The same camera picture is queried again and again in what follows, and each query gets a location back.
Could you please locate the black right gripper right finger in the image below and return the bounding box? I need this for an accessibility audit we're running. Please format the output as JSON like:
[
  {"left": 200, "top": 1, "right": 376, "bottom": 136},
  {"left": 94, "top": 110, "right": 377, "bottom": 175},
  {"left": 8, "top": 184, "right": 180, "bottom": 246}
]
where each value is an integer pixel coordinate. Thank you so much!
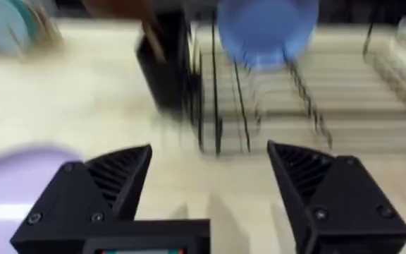
[{"left": 266, "top": 140, "right": 406, "bottom": 254}]

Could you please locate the black cutlery holder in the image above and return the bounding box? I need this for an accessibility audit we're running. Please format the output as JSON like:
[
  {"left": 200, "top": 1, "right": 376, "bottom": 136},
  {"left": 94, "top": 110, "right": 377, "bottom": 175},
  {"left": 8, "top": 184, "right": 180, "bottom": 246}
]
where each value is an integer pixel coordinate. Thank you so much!
[{"left": 135, "top": 9, "right": 195, "bottom": 117}]

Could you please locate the light blue plate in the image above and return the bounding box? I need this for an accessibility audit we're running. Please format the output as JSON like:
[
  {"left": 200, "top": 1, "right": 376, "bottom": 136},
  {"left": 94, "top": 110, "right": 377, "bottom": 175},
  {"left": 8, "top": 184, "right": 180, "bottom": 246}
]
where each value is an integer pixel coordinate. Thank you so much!
[{"left": 0, "top": 0, "right": 40, "bottom": 57}]

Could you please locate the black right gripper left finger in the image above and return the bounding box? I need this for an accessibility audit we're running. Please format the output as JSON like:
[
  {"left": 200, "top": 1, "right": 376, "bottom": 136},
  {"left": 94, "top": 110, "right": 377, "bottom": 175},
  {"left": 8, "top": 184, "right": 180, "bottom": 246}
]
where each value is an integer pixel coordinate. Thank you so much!
[{"left": 9, "top": 143, "right": 153, "bottom": 254}]

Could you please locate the lilac plate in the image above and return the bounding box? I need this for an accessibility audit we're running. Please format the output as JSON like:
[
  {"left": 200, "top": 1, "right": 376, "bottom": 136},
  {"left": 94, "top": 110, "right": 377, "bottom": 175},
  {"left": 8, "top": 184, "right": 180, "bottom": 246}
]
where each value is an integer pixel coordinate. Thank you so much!
[{"left": 0, "top": 143, "right": 84, "bottom": 254}]

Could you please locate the black wire dish rack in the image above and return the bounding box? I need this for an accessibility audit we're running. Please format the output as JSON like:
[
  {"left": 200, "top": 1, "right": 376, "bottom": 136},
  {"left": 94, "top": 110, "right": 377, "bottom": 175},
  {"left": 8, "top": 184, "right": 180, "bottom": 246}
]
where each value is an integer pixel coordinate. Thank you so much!
[{"left": 185, "top": 10, "right": 406, "bottom": 156}]

